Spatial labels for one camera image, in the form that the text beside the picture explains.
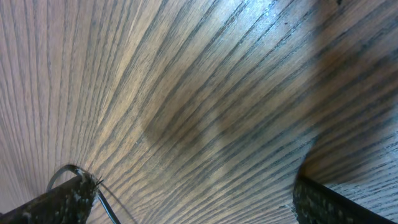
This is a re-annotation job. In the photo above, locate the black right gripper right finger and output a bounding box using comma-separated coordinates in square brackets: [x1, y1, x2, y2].
[292, 176, 394, 224]

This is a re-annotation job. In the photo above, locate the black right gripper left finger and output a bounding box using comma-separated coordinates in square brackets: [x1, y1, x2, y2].
[1, 174, 101, 224]

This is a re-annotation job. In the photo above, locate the black silver tip USB-C cable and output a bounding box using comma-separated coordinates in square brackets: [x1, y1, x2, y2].
[46, 164, 122, 224]

